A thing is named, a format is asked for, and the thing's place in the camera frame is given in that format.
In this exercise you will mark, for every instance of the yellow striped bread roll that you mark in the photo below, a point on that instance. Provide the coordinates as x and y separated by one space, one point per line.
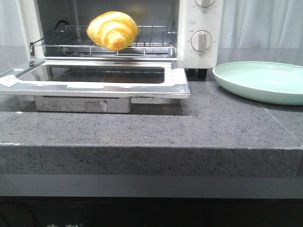
113 30

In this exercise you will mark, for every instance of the upper white temperature knob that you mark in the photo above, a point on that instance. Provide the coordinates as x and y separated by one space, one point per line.
204 3

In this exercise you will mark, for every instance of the lower white timer knob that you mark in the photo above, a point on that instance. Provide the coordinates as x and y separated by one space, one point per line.
201 41

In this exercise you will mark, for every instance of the light green round plate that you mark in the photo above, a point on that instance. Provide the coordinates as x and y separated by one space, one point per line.
270 82

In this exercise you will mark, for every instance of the metal wire oven rack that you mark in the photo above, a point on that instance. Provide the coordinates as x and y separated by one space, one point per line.
73 41

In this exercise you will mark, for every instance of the glass oven door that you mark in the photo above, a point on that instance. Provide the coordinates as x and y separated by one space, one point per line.
95 86

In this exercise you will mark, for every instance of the white Toshiba toaster oven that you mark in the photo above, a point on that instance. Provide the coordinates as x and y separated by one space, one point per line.
185 18

